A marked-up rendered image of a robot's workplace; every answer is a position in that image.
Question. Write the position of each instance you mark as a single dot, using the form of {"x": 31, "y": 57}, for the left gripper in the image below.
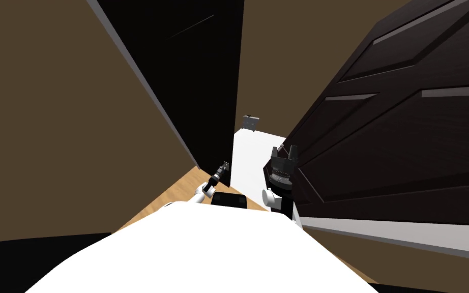
{"x": 222, "y": 168}

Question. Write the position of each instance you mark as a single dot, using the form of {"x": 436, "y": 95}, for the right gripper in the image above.
{"x": 281, "y": 167}

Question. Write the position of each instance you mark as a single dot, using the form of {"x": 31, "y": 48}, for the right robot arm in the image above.
{"x": 279, "y": 199}

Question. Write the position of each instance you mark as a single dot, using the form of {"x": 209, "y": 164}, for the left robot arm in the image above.
{"x": 207, "y": 187}

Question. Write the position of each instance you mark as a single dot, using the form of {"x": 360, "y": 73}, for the small grey cabinet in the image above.
{"x": 250, "y": 123}

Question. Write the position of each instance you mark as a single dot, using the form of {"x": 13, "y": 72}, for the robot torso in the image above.
{"x": 202, "y": 252}

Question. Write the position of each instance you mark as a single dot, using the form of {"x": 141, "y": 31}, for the dark brown door leaf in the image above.
{"x": 397, "y": 134}

